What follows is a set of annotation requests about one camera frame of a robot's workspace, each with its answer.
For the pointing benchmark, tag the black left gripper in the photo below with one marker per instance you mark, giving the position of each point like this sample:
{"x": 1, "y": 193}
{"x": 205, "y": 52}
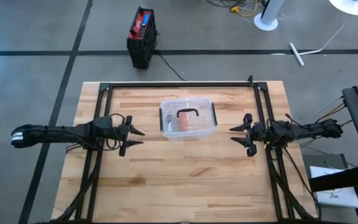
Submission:
{"x": 125, "y": 133}

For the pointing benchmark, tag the black flat bar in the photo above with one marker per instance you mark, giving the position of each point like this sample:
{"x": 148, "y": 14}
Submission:
{"x": 337, "y": 180}

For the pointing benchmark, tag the white floor stand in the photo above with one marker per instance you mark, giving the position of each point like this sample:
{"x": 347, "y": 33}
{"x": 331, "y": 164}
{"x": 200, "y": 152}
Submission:
{"x": 297, "y": 54}

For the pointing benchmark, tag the black table frame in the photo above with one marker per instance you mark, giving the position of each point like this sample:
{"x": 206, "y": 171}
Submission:
{"x": 179, "y": 84}

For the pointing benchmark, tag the white box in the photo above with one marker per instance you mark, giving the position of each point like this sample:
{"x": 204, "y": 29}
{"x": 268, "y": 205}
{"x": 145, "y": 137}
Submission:
{"x": 334, "y": 199}

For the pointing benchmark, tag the grey flat box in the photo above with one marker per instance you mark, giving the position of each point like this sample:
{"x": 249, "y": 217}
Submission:
{"x": 322, "y": 160}

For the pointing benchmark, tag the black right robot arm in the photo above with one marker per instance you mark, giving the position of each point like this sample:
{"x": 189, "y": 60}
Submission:
{"x": 306, "y": 130}

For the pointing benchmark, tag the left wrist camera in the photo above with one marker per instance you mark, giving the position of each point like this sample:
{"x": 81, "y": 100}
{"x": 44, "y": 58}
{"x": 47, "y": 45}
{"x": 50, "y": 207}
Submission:
{"x": 101, "y": 126}

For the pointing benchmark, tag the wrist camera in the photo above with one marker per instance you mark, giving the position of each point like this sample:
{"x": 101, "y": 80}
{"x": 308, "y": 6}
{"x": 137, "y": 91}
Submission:
{"x": 280, "y": 130}
{"x": 101, "y": 126}

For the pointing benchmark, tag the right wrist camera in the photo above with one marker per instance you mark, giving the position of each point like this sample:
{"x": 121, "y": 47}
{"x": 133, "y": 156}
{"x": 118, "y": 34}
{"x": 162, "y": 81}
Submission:
{"x": 280, "y": 130}

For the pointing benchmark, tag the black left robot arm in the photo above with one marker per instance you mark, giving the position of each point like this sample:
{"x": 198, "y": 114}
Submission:
{"x": 57, "y": 133}

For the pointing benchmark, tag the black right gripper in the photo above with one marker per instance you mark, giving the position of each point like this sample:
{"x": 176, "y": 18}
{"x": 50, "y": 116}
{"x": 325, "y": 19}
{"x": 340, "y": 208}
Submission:
{"x": 256, "y": 132}

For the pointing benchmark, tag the white pole with round base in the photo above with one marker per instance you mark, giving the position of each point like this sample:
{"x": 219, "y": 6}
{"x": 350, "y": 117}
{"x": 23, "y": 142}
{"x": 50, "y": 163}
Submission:
{"x": 270, "y": 12}

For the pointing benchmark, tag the red black battery box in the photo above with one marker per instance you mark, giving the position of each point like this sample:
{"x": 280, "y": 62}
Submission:
{"x": 141, "y": 40}

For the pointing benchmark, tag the clear plastic container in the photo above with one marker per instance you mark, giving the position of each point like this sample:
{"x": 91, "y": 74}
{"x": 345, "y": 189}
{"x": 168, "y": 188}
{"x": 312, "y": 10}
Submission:
{"x": 188, "y": 137}

